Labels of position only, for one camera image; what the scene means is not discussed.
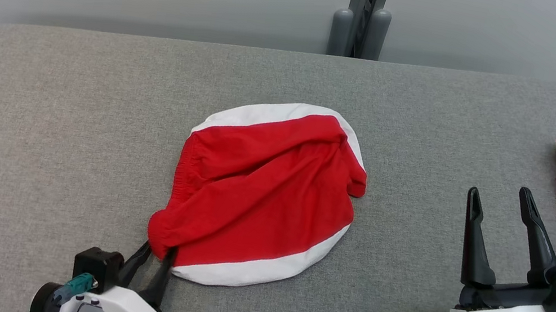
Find red white shorts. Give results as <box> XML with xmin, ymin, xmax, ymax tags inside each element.
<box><xmin>139</xmin><ymin>81</ymin><xmax>380</xmax><ymax>310</ymax></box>

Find grey rounded post cap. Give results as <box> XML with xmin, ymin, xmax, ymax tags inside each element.
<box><xmin>361</xmin><ymin>6</ymin><xmax>393</xmax><ymax>63</ymax></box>
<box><xmin>326</xmin><ymin>7</ymin><xmax>357</xmax><ymax>59</ymax></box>

